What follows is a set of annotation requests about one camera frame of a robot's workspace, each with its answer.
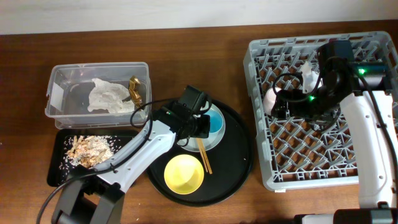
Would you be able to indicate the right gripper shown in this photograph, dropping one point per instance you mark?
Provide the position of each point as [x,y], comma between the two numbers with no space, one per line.
[295,109]

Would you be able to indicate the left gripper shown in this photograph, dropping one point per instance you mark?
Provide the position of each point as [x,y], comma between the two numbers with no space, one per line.
[204,130]

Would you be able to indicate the wooden chopstick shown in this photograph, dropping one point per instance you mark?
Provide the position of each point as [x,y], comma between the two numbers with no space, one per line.
[207,161]
[200,147]

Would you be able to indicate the blue cup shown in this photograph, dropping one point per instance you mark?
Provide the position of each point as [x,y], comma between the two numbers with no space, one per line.
[216,121]

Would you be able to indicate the yellow bowl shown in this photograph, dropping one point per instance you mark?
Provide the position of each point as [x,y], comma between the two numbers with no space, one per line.
[184,174]

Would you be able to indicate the pink cup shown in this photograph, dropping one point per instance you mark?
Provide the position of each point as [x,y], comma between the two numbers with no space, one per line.
[269,101]

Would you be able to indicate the gold foil wrapper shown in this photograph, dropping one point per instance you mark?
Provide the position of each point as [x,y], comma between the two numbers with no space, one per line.
[134,85]

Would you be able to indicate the white tissue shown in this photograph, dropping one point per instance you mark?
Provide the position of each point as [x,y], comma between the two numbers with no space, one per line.
[110,97]

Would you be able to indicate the food scraps and rice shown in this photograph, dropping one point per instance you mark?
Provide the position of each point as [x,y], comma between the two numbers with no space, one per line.
[87,151]

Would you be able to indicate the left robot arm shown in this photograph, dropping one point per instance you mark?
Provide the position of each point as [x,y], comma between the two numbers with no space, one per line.
[97,195]

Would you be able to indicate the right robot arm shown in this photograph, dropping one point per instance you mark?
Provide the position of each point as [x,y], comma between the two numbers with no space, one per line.
[362,93]

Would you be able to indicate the grey dishwasher rack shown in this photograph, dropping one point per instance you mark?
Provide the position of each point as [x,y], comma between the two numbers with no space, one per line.
[292,154]

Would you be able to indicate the clear plastic waste bin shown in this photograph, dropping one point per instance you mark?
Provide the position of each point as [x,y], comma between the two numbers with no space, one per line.
[70,85]

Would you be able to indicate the grey plate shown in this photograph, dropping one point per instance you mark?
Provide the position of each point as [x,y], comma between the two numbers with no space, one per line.
[210,142]

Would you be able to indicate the black rectangular tray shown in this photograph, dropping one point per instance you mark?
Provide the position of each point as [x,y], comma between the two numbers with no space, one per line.
[55,175]

